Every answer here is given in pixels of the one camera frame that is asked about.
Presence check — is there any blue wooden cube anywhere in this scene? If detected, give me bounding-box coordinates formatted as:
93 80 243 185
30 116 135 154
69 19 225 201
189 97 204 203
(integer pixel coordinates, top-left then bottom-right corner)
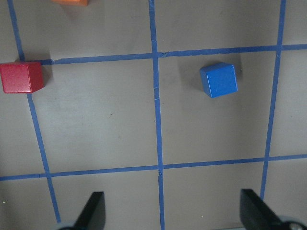
200 62 238 98

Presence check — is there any orange wooden cube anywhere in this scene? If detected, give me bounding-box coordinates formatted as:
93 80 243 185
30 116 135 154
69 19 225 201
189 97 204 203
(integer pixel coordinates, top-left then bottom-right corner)
52 0 89 6

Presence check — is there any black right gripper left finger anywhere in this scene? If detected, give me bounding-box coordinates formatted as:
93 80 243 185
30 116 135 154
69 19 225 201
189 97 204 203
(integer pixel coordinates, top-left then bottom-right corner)
73 192 106 230

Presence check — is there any red wooden cube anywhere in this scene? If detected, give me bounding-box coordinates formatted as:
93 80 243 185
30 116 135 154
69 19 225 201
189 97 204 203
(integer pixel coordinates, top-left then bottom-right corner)
0 62 45 93

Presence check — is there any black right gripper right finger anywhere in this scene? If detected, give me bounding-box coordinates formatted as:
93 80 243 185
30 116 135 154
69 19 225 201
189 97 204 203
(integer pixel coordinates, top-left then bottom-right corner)
239 189 288 230

